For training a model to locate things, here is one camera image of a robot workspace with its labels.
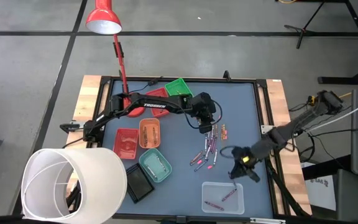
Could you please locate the orange crayon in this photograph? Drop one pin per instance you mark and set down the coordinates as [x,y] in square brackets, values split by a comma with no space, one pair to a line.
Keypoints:
[222,132]
[215,129]

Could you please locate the teal plastic bin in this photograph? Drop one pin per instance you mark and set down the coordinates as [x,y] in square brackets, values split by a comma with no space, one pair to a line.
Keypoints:
[155,174]

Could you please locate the black marker pen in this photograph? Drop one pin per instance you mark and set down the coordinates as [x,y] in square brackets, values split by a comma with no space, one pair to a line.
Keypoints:
[201,165]

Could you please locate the black metal table frame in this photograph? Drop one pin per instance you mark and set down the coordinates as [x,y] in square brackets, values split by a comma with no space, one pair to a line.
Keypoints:
[154,215]

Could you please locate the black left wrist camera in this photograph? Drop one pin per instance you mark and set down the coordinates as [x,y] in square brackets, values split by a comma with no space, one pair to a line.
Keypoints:
[205,129]

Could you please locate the black clamp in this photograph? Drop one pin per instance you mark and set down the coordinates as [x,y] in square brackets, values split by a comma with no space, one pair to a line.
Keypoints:
[70,127]

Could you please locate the orange plastic bin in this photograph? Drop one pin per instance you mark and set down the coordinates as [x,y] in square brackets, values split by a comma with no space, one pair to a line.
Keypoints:
[149,123]

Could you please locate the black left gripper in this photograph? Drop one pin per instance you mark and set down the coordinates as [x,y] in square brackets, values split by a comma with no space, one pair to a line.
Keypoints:
[204,107]

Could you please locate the black mesh basket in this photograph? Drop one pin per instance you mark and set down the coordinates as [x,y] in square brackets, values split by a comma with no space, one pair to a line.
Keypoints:
[139,183]

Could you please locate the white label strip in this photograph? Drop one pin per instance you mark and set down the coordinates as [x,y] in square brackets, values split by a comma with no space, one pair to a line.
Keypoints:
[267,221]

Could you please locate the white drum lampshade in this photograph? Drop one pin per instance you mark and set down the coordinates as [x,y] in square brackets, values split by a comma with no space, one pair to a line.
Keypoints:
[104,186]

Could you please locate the gray box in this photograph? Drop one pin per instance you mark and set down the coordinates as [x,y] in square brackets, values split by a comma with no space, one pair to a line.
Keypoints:
[350,193]

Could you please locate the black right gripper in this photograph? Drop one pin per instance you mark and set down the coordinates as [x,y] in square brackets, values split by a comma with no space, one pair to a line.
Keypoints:
[244,163]

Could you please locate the red mesh basket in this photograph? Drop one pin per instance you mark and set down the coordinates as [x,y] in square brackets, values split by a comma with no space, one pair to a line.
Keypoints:
[158,92]

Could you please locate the red desk lamp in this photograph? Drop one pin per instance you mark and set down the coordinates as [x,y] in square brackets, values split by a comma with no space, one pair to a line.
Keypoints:
[103,18]

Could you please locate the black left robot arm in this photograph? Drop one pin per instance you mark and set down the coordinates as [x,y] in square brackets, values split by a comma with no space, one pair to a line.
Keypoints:
[154,105]

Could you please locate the clear plastic bin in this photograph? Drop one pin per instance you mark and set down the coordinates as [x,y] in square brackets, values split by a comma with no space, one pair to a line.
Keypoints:
[222,189]

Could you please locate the red plastic bin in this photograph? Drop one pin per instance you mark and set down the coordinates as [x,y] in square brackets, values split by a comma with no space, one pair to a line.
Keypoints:
[126,143]

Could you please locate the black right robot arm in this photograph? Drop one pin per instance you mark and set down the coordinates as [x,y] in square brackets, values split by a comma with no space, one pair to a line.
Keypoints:
[291,129]

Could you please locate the green mesh basket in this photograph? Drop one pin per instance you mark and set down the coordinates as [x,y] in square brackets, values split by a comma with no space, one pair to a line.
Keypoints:
[176,85]

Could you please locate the white cardboard box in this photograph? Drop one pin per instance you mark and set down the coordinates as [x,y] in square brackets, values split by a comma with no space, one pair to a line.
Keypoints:
[320,193]

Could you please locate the black camera bracket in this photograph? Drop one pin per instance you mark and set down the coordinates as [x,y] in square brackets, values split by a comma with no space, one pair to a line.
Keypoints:
[227,74]

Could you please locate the black tripod stand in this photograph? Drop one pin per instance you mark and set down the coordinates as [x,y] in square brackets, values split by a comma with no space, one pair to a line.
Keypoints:
[304,31]

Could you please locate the light brown crayon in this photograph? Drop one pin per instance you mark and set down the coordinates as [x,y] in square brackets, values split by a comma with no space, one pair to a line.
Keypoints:
[196,156]

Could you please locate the black desk leg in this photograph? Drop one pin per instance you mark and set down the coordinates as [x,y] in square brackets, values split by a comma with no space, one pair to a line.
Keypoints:
[346,80]

